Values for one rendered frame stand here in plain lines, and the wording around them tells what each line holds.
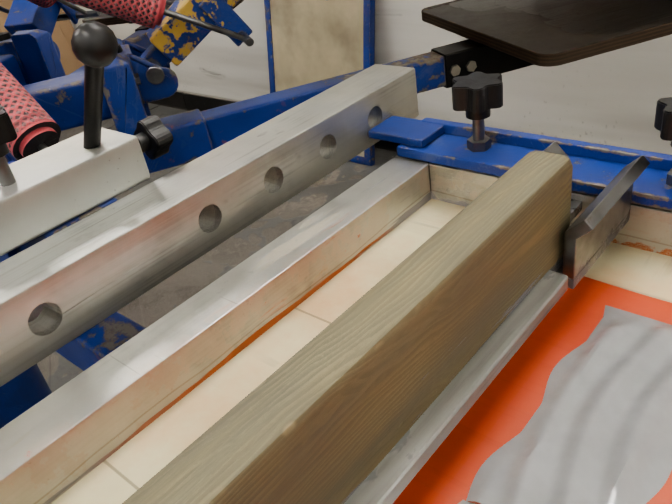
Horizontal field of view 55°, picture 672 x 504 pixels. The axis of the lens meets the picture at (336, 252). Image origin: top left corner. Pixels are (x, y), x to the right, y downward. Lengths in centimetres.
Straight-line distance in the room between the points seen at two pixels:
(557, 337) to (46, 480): 31
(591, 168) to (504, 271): 19
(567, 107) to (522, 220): 217
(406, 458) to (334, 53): 269
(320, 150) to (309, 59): 246
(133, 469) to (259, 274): 15
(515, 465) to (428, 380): 7
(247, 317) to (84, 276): 11
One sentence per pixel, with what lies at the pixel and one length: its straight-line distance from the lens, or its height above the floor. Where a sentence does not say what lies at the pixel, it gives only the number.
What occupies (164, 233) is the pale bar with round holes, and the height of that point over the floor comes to 103.
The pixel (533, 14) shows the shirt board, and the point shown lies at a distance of 118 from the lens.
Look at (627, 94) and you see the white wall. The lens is 244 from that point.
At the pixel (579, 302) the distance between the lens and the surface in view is 47.
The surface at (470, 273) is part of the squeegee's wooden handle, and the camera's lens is 33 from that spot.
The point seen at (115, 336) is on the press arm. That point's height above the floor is 92.
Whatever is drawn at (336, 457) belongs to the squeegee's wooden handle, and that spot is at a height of 102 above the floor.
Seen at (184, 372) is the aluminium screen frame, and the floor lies 97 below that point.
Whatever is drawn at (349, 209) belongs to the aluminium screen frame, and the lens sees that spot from 52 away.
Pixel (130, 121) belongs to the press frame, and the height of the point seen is 97.
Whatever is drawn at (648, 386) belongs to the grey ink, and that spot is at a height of 96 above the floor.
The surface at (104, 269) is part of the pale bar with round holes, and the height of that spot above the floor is 102.
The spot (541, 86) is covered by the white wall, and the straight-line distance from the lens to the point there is 255.
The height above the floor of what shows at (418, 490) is 96.
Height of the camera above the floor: 124
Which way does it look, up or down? 32 degrees down
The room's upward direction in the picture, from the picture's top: 10 degrees counter-clockwise
